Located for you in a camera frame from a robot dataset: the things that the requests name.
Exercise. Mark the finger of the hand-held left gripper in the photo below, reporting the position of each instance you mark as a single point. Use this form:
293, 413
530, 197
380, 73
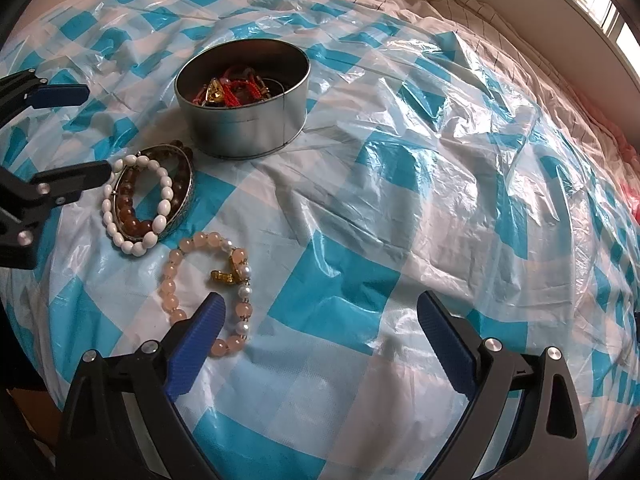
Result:
70, 180
60, 95

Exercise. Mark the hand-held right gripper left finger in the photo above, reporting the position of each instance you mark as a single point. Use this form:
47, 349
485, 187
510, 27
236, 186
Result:
200, 340

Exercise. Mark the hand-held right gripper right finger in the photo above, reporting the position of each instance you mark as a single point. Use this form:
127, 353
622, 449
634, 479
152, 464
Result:
445, 350

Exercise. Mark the silver bangle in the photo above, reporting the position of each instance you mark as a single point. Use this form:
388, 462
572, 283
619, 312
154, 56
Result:
189, 192

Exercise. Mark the round metal tin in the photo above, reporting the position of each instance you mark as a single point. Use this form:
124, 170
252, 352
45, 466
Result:
240, 125

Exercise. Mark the blue checkered plastic sheet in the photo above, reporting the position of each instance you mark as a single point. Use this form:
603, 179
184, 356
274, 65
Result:
400, 135

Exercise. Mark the pink checkered plastic bag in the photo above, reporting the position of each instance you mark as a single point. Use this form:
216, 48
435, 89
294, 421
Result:
631, 192

